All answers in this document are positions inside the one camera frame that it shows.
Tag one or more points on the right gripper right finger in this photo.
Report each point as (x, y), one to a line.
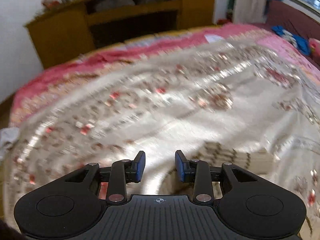
(197, 172)

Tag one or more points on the beige left curtain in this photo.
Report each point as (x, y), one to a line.
(249, 11)

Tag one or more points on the beige striped knit sweater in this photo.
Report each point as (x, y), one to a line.
(259, 162)

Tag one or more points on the blue garment on bed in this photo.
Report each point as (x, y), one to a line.
(300, 43)

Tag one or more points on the floral satin bedspread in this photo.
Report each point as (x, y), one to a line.
(238, 85)

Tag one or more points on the wooden side cabinet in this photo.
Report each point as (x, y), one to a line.
(79, 27)

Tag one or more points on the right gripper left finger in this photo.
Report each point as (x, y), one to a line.
(123, 172)

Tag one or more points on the green bottle by wall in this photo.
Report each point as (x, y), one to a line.
(230, 9)

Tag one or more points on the dark red headboard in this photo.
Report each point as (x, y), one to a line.
(292, 20)

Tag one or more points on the pink floral folded quilt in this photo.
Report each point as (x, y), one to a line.
(314, 45)

